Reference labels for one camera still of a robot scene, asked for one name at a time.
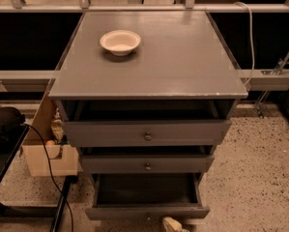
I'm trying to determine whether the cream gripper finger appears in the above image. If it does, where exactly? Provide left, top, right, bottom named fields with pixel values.
left=162, top=217, right=183, bottom=232

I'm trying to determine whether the grey bottom drawer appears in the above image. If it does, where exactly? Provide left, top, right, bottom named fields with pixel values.
left=86, top=173, right=210, bottom=220

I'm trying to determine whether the grey drawer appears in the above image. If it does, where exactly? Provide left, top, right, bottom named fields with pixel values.
left=81, top=155, right=215, bottom=174
left=64, top=120, right=231, bottom=147
left=86, top=173, right=210, bottom=220

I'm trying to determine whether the grey top drawer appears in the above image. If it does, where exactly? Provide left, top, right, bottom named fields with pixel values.
left=64, top=120, right=231, bottom=147

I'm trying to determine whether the grey middle drawer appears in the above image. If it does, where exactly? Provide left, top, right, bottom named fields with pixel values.
left=81, top=155, right=215, bottom=174

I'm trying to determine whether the grey wooden drawer cabinet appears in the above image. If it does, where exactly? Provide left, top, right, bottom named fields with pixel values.
left=48, top=10, right=249, bottom=179

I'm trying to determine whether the cardboard box with items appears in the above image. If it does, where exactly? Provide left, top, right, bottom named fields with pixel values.
left=22, top=94, right=81, bottom=177

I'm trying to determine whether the black side table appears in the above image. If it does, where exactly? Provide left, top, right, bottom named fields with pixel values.
left=0, top=124, right=78, bottom=232

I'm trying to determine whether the white paper bowl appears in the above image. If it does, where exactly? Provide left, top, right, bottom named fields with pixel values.
left=100, top=30, right=141, bottom=56

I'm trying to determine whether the black bag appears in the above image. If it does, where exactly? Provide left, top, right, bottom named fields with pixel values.
left=0, top=107, right=25, bottom=139

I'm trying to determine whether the metal diagonal strut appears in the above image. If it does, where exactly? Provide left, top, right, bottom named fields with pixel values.
left=254, top=51, right=289, bottom=118

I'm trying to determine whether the black cable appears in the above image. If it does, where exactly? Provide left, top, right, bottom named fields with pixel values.
left=22, top=123, right=75, bottom=232

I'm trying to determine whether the metal rail frame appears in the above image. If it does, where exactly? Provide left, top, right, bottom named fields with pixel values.
left=0, top=0, right=289, bottom=92

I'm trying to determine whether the white hanging cable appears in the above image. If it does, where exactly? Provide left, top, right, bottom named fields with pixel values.
left=234, top=1, right=257, bottom=87

